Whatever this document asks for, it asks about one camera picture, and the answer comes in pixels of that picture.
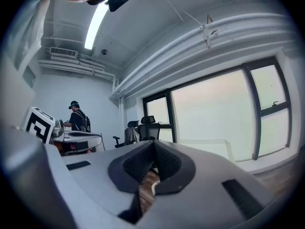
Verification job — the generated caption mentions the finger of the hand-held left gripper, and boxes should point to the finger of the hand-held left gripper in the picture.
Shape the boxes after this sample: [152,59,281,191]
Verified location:
[62,135,103,152]
[68,130,102,136]

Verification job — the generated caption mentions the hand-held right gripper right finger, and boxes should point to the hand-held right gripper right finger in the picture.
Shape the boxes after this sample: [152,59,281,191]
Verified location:
[138,139,275,229]

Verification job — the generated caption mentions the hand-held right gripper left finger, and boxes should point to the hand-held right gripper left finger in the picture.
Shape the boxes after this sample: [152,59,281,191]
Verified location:
[45,139,155,229]

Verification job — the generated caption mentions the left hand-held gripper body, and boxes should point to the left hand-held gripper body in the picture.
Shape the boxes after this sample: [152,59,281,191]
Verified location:
[25,106,65,145]

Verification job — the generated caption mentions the black and white sneakers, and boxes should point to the black and white sneakers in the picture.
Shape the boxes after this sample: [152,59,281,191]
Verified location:
[63,101,91,132]

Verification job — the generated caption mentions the plastic-wrapped black office chair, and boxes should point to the plastic-wrapped black office chair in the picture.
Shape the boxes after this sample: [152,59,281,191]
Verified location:
[112,120,140,149]

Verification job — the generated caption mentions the white pipe bundle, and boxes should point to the white pipe bundle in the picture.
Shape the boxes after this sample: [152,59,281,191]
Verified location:
[109,12,298,101]
[38,53,120,88]

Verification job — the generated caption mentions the white air vent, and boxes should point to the white air vent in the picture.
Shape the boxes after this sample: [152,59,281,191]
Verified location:
[49,47,79,59]

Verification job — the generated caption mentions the person's white jacket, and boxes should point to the person's white jacket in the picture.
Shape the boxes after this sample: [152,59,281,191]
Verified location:
[4,0,52,71]

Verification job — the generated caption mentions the long ceiling light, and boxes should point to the long ceiling light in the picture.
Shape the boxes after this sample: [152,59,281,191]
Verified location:
[84,2,109,50]

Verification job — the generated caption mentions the grey wall panel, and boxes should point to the grey wall panel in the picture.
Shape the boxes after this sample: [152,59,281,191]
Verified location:
[22,65,36,88]

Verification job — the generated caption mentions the black window frame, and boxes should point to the black window frame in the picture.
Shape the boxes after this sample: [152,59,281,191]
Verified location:
[142,89,177,144]
[242,56,293,161]

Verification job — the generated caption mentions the black head-mounted camera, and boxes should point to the black head-mounted camera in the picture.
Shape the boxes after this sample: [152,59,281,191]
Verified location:
[108,0,130,12]

